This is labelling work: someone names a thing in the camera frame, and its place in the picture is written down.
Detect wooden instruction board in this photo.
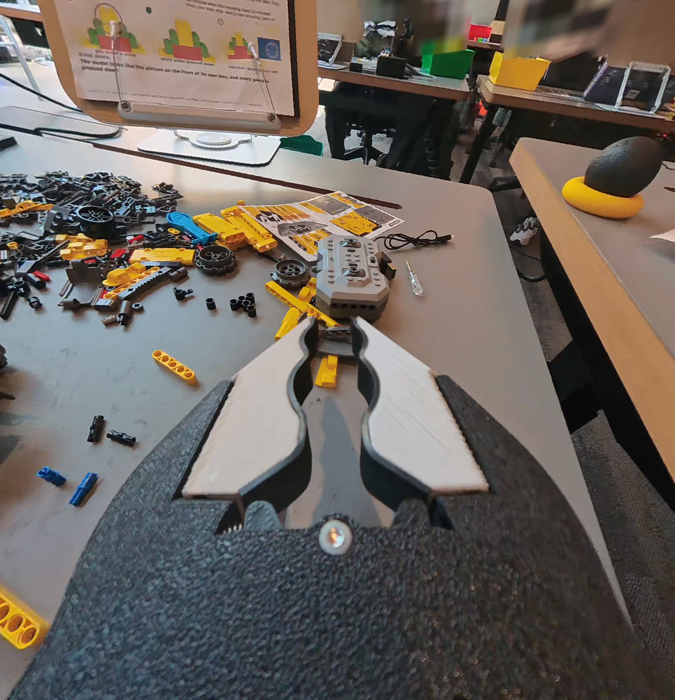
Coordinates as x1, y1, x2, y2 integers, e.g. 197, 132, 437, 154
37, 0, 319, 137

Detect grey battery box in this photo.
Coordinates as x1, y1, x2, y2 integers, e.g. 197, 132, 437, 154
315, 233, 394, 322

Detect far work table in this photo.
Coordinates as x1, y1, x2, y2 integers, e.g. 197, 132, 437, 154
318, 63, 675, 135

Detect dark grey sprocket wheel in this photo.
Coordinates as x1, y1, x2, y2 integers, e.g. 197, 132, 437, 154
272, 258, 312, 289
195, 244, 238, 276

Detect long blue pin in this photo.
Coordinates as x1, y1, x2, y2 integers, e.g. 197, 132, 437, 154
69, 472, 100, 507

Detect pile of mixed coloured pieces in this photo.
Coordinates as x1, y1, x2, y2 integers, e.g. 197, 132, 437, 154
0, 219, 130, 329

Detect grey gear rack beam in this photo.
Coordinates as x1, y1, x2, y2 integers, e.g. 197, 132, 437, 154
94, 266, 189, 310

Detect neighbouring desk with wooden edge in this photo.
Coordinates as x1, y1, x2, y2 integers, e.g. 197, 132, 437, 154
510, 137, 675, 506

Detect black battery box cable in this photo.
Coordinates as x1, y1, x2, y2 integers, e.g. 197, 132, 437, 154
378, 230, 454, 250

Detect green plastic bin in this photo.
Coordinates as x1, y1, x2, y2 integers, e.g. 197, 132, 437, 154
422, 49, 476, 79

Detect blue boxes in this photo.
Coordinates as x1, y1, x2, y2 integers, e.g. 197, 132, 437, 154
584, 60, 672, 113

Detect grey pin connector piece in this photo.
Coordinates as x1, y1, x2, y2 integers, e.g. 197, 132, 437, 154
102, 301, 144, 327

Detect blue brick separator tool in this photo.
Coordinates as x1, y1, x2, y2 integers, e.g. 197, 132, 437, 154
166, 211, 218, 246

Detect grey desk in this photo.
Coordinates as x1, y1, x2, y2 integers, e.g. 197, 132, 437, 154
0, 104, 628, 700

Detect grey curved panel piece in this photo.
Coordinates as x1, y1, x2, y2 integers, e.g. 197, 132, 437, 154
59, 257, 111, 310

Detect black ball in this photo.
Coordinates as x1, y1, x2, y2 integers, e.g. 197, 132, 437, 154
584, 136, 663, 199

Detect black wheel rim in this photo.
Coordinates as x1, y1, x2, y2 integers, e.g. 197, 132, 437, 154
76, 205, 115, 233

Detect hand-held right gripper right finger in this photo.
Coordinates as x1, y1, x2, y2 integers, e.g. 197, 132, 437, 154
351, 317, 490, 515

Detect yellow stacked beam frame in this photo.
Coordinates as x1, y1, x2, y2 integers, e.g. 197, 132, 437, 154
192, 205, 278, 252

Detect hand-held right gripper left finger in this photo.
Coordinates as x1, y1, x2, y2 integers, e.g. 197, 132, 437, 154
182, 316, 319, 515

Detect yellow rectangular panel piece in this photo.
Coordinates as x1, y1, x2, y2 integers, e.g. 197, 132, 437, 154
130, 247, 196, 267

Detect yellow sticker sheet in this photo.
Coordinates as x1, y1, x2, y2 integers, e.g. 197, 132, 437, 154
239, 190, 405, 260

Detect yellow beam assembly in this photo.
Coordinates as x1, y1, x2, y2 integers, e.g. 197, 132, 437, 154
265, 279, 341, 389

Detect long yellow holed beam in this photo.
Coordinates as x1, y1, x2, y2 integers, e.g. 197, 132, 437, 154
0, 576, 50, 650

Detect yellow round disc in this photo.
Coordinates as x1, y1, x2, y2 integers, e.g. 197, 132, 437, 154
562, 176, 645, 219

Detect short yellow holed beam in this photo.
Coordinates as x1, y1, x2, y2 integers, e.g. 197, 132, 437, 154
152, 350, 199, 387

